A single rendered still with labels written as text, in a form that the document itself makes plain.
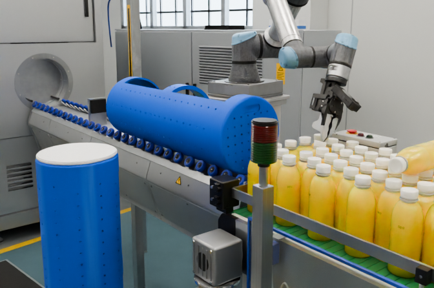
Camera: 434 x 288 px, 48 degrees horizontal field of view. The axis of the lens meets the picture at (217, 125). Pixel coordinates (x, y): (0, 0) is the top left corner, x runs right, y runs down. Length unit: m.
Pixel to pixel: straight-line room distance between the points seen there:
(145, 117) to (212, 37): 1.94
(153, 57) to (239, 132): 2.82
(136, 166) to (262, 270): 1.09
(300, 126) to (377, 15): 1.47
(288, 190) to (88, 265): 0.77
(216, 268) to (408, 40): 3.29
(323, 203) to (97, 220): 0.79
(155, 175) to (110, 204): 0.36
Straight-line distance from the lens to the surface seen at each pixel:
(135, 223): 2.72
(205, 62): 3.94
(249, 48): 2.26
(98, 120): 2.81
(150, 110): 2.01
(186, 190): 1.88
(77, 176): 1.68
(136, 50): 3.04
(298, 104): 3.41
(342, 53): 1.65
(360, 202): 1.27
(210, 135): 1.68
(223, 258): 1.45
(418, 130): 4.43
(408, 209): 1.20
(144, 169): 2.14
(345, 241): 1.26
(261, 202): 1.17
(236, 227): 1.52
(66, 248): 1.78
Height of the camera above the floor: 1.47
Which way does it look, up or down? 11 degrees down
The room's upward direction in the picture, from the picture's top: straight up
